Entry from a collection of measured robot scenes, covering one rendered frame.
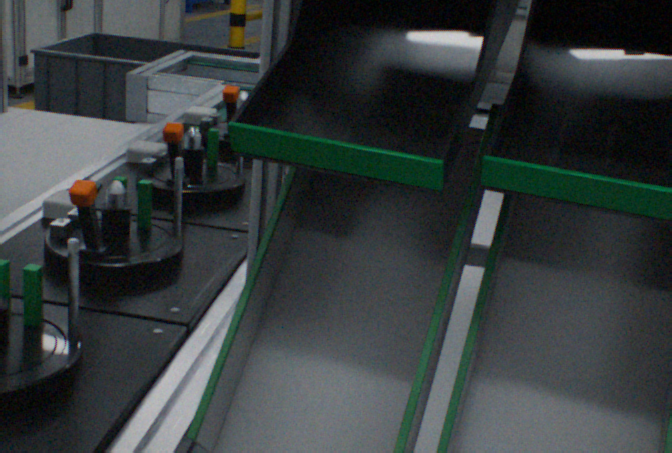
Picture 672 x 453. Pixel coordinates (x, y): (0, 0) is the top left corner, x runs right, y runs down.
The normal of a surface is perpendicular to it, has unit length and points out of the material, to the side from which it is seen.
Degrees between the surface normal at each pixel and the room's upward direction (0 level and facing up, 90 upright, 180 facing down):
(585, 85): 25
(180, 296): 0
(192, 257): 0
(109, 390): 0
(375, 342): 45
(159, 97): 90
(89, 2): 90
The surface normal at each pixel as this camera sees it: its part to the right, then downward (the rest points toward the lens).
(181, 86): -0.17, 0.30
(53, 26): 0.95, 0.18
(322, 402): -0.17, -0.47
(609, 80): -0.06, -0.74
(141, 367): 0.09, -0.94
